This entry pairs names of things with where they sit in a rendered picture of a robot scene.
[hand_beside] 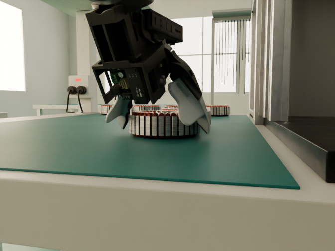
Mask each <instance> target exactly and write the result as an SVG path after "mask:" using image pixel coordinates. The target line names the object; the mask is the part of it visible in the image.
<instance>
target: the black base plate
mask: <svg viewBox="0 0 335 251"><path fill-rule="evenodd" d="M263 125H264V126H265V127H266V128H267V129H268V130H269V131H270V132H271V133H272V134H273V135H275V136H276V137H277V138H278V139H279V140H280V141H281V142H282V143H283V144H284V145H285V146H287V147H288V148H289V149H290V150H291V151H292V152H293V153H294V154H295V155H296V156H297V157H299V158H300V159H301V160H302V161H303V162H304V163H305V164H306V165H307V166H308V167H310V168H311V169H312V170H313V171H314V172H315V173H316V174H317V175H318V176H319V177H320V178H322V179H323V180H324V181H325V182H327V183H335V117H311V116H288V121H269V120H268V118H264V121H263Z"/></svg>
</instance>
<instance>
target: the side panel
mask: <svg viewBox="0 0 335 251"><path fill-rule="evenodd" d="M261 9H262V0H256V13H255V12H254V13H252V14H251V45H250V86H249V119H250V120H251V121H252V123H253V124H254V125H263V121H264V117H263V116H259V83H260V46H261Z"/></svg>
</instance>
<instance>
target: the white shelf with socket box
mask: <svg viewBox="0 0 335 251"><path fill-rule="evenodd" d="M40 1H42V2H44V3H46V4H48V5H50V6H52V7H54V8H56V9H58V10H60V11H62V12H64V13H66V14H68V15H70V16H72V17H76V33H77V71H78V75H73V76H69V87H68V89H67V92H68V97H67V108H66V112H67V113H74V111H73V112H69V111H68V105H69V98H78V109H79V111H78V112H76V114H97V113H100V112H98V105H97V80H96V78H95V75H94V72H93V70H92V67H91V66H93V65H94V64H95V63H97V57H96V44H95V41H94V38H93V36H92V33H91V30H90V27H89V24H88V21H87V18H86V15H85V13H87V12H89V11H91V10H93V9H92V6H91V4H92V3H93V2H92V1H89V0H40ZM141 9H142V10H143V9H151V10H154V3H152V4H150V5H148V6H146V7H144V8H141Z"/></svg>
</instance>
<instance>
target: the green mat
mask: <svg viewBox="0 0 335 251"><path fill-rule="evenodd" d="M105 119H106V115H102V114H101V113H97V114H86V115H76V116H65V117H54V118H43V119H33V120H22V121H11V122H1V123H0V170H8V171H24V172H39V173H54V174H69V175H85V176H100V177H115V178H131V179H145V180H161V181H176V182H191V183H207V184H222V185H237V186H252V187H268V188H283V189H298V190H299V189H300V186H299V185H298V184H297V182H296V181H295V180H294V178H293V177H292V175H291V174H290V173H289V171H288V170H287V169H286V167H285V166H284V165H283V163H282V162H281V160H280V159H279V158H278V156H277V155H276V154H275V152H274V151H273V150H272V148H271V147H270V146H269V144H268V143H267V141H266V140H265V139H264V137H263V136H262V135H261V134H260V132H259V131H258V130H257V128H256V127H255V125H254V124H253V123H252V121H251V120H250V119H249V117H248V116H247V115H228V116H211V124H210V132H209V133H208V134H206V132H205V131H204V130H203V129H202V128H201V130H200V133H199V134H197V135H196V136H193V137H185V138H171V137H170V138H169V139H166V138H165V136H164V138H163V139H160V138H156V139H155V138H144V137H136V136H133V135H132V134H130V133H129V122H128V123H127V125H126V127H125V129H121V127H120V125H119V123H118V120H117V118H115V119H113V120H112V121H110V122H109V123H107V122H106V121H105Z"/></svg>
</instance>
